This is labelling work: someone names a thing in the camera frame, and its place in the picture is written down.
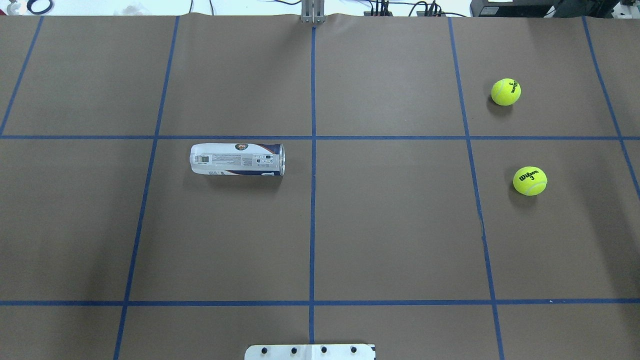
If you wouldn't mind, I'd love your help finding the white blue tennis ball can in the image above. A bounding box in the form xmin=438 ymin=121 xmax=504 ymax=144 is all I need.
xmin=189 ymin=143 xmax=286 ymax=177

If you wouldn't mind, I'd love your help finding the yellow Wilson tennis ball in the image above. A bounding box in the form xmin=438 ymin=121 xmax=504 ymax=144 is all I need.
xmin=512 ymin=166 xmax=548 ymax=196

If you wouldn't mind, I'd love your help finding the yellow tennis ball far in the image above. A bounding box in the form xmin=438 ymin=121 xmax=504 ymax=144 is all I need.
xmin=490 ymin=78 xmax=522 ymax=106

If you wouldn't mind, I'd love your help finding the brown paper table cover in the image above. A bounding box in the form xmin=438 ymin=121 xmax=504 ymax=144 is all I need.
xmin=1 ymin=14 xmax=639 ymax=360

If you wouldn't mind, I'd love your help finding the white mounting plate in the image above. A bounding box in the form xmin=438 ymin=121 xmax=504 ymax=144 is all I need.
xmin=244 ymin=343 xmax=377 ymax=360

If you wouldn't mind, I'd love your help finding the aluminium frame post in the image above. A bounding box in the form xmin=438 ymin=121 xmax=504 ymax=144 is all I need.
xmin=301 ymin=0 xmax=326 ymax=25

